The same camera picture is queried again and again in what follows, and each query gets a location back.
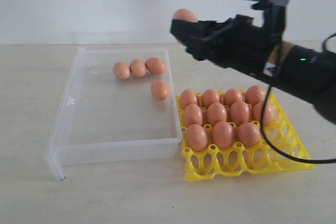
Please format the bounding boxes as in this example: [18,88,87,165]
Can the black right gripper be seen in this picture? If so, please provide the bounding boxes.
[170,15,281,77]

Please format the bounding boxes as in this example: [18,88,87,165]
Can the brown egg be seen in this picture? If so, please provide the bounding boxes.
[206,102,227,126]
[173,8,198,22]
[245,85,266,106]
[130,59,146,78]
[236,122,260,147]
[151,80,171,101]
[223,89,244,107]
[145,57,166,74]
[185,124,208,152]
[113,62,131,80]
[211,121,235,150]
[180,89,199,110]
[252,102,274,125]
[229,101,251,126]
[183,104,203,127]
[202,88,221,108]

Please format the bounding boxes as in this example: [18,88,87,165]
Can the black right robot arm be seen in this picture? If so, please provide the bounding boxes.
[170,15,335,123]

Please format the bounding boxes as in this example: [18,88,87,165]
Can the yellow plastic egg tray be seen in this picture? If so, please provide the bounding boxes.
[181,94,314,181]

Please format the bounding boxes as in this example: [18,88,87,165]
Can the clear plastic container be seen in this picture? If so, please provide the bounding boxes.
[44,47,182,180]

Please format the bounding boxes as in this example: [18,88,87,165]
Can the black camera cable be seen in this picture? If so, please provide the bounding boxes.
[259,32,336,164]

